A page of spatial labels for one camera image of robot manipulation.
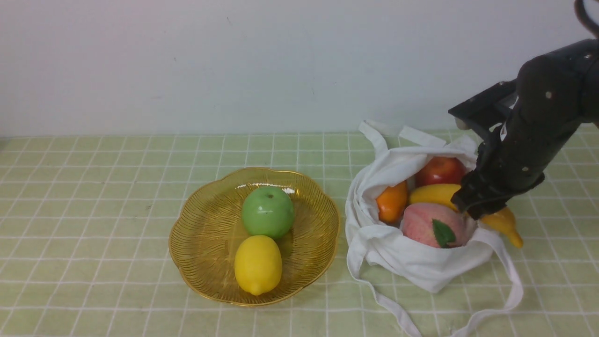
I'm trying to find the yellow banana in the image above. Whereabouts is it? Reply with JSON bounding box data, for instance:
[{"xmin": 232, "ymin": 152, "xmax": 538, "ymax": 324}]
[{"xmin": 409, "ymin": 184, "xmax": 523, "ymax": 248}]

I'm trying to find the green checkered tablecloth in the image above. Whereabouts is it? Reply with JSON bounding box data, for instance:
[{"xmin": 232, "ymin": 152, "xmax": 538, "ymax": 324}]
[{"xmin": 0, "ymin": 127, "xmax": 599, "ymax": 337}]

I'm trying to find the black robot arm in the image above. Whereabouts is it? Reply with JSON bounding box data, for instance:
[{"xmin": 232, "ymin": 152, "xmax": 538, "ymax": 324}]
[{"xmin": 449, "ymin": 40, "xmax": 599, "ymax": 220}]

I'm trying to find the red apple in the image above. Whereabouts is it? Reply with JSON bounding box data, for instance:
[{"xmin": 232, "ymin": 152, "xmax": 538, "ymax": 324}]
[{"xmin": 414, "ymin": 156, "xmax": 467, "ymax": 187}]

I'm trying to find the yellow lemon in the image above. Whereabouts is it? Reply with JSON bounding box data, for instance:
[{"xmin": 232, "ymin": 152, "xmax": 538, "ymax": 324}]
[{"xmin": 234, "ymin": 235, "xmax": 283, "ymax": 296}]

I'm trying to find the white cloth tote bag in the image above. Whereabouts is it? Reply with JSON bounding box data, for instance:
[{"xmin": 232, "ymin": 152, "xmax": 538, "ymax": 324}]
[{"xmin": 345, "ymin": 121, "xmax": 524, "ymax": 337}]

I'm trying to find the amber ribbed glass bowl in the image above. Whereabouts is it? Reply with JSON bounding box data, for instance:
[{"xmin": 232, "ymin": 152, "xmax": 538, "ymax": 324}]
[{"xmin": 168, "ymin": 167, "xmax": 342, "ymax": 307}]

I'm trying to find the pink peach with leaf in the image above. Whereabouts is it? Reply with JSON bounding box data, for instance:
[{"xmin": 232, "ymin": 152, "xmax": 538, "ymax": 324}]
[{"xmin": 402, "ymin": 203, "xmax": 473, "ymax": 248}]

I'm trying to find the green apple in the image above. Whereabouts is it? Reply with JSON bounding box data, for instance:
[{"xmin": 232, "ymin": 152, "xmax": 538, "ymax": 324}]
[{"xmin": 241, "ymin": 186, "xmax": 295, "ymax": 240}]

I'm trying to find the orange fruit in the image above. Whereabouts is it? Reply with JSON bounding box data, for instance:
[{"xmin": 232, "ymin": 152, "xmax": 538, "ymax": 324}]
[{"xmin": 376, "ymin": 181, "xmax": 409, "ymax": 225}]

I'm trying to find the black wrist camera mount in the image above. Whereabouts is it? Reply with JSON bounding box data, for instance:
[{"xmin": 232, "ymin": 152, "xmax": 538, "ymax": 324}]
[{"xmin": 448, "ymin": 80, "xmax": 517, "ymax": 142}]

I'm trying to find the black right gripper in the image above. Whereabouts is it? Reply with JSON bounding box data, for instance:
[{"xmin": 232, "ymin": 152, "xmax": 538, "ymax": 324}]
[{"xmin": 451, "ymin": 56, "xmax": 584, "ymax": 220}]

